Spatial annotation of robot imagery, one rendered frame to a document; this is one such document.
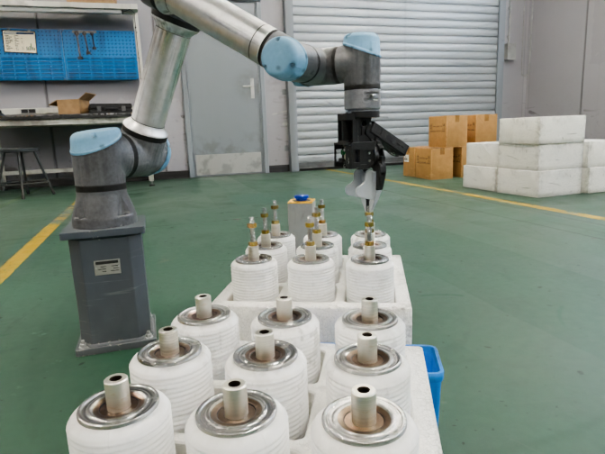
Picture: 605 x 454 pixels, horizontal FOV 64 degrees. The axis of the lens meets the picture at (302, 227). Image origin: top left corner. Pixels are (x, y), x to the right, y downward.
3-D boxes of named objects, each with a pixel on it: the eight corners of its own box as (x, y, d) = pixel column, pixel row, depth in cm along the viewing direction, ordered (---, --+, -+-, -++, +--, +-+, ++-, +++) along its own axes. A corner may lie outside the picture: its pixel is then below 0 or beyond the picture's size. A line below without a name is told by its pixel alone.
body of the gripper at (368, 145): (333, 169, 105) (332, 113, 103) (366, 167, 109) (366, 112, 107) (352, 172, 99) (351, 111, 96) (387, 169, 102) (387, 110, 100)
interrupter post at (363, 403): (349, 431, 43) (348, 395, 42) (351, 414, 45) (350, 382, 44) (377, 432, 42) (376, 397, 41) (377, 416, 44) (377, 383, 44)
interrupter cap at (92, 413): (59, 430, 44) (58, 423, 44) (104, 387, 52) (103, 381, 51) (137, 435, 43) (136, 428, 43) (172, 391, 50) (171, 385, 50)
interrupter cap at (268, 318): (251, 330, 65) (251, 324, 65) (265, 309, 72) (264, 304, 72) (307, 331, 64) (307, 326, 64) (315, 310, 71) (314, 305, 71)
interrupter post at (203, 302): (194, 321, 69) (191, 298, 69) (199, 314, 71) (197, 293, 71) (209, 321, 69) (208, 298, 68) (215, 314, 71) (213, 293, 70)
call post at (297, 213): (292, 309, 141) (286, 204, 135) (295, 301, 148) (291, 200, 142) (316, 310, 140) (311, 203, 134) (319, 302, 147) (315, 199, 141)
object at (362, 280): (403, 342, 100) (403, 258, 97) (377, 359, 93) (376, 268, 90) (365, 331, 107) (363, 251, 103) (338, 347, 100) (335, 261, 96)
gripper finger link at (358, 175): (341, 211, 108) (341, 168, 106) (364, 208, 110) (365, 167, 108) (349, 213, 105) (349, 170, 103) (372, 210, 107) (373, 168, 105)
